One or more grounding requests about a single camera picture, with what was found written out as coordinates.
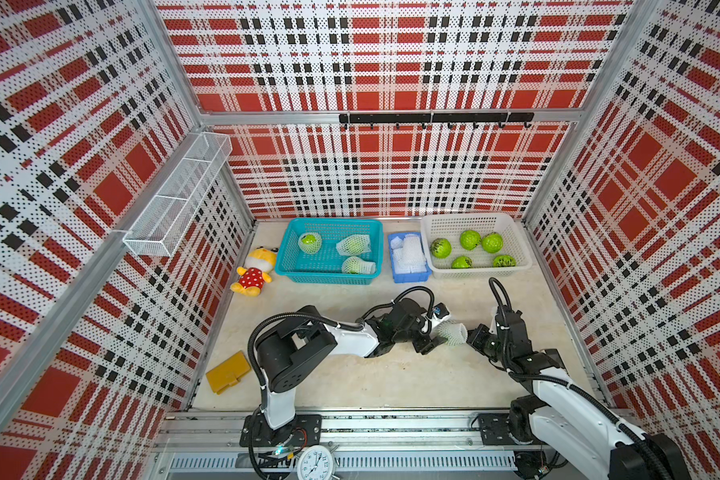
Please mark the white perforated plastic basket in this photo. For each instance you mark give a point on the white perforated plastic basket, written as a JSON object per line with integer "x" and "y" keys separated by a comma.
{"x": 450, "y": 226}

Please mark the sleeved custard apple front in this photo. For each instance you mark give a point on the sleeved custard apple front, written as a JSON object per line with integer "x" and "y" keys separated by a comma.
{"x": 357, "y": 266}

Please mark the wire mesh wall shelf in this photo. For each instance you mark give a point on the wire mesh wall shelf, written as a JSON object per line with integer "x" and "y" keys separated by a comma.
{"x": 161, "y": 226}

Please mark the sleeved custard apple right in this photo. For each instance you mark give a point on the sleeved custard apple right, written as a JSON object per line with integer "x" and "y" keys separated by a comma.
{"x": 354, "y": 245}

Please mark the yellow block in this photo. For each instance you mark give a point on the yellow block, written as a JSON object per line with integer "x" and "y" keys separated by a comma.
{"x": 228, "y": 373}

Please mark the teal plastic basket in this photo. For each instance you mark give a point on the teal plastic basket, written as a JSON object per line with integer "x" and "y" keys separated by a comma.
{"x": 325, "y": 267}

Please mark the green custard apple far left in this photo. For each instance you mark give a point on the green custard apple far left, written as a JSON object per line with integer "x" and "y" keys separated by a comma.
{"x": 462, "y": 262}

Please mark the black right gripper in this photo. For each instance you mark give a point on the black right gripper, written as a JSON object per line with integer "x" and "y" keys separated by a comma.
{"x": 478, "y": 333}

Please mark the sleeved custard apple left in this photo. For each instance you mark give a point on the sleeved custard apple left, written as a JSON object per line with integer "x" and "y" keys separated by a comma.
{"x": 310, "y": 243}

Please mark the blue plastic tray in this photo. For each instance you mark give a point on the blue plastic tray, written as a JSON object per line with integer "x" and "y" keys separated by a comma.
{"x": 407, "y": 278}

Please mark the dark-spotted custard apple front left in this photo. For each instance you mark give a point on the dark-spotted custard apple front left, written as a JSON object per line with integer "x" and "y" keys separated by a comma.
{"x": 441, "y": 248}

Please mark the sleeved custard apple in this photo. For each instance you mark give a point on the sleeved custard apple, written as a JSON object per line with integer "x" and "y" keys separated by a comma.
{"x": 354, "y": 245}
{"x": 357, "y": 266}
{"x": 310, "y": 243}

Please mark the black hook rail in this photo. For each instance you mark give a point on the black hook rail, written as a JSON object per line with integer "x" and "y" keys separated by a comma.
{"x": 499, "y": 118}

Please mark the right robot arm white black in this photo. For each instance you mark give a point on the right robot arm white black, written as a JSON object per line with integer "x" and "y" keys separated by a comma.
{"x": 563, "y": 415}

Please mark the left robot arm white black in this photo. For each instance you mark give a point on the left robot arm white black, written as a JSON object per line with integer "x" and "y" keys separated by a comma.
{"x": 284, "y": 349}

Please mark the green custard apple back right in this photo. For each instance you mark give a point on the green custard apple back right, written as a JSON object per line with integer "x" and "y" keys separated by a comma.
{"x": 492, "y": 243}

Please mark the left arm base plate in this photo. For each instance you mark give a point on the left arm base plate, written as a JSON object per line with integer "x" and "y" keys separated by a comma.
{"x": 303, "y": 430}

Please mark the stack of white foam nets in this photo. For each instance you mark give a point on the stack of white foam nets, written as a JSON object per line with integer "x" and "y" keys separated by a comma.
{"x": 407, "y": 254}

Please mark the dark-spotted custard apple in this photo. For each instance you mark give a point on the dark-spotted custard apple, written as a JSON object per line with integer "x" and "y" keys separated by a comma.
{"x": 441, "y": 248}
{"x": 504, "y": 261}

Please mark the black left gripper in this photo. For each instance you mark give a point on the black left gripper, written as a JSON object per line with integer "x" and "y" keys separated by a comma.
{"x": 425, "y": 345}

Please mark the dark-spotted custard apple front right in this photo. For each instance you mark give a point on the dark-spotted custard apple front right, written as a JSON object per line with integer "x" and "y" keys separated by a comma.
{"x": 504, "y": 261}

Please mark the green custard apple back middle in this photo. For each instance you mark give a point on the green custard apple back middle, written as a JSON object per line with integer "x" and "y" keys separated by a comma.
{"x": 470, "y": 239}

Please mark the green custard apple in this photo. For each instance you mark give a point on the green custard apple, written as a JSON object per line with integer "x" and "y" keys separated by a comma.
{"x": 492, "y": 243}
{"x": 470, "y": 239}
{"x": 462, "y": 262}

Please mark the yellow red plush toy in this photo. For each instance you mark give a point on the yellow red plush toy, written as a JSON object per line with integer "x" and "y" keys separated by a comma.
{"x": 255, "y": 272}

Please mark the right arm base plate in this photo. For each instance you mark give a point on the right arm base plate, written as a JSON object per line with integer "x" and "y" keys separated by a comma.
{"x": 504, "y": 429}

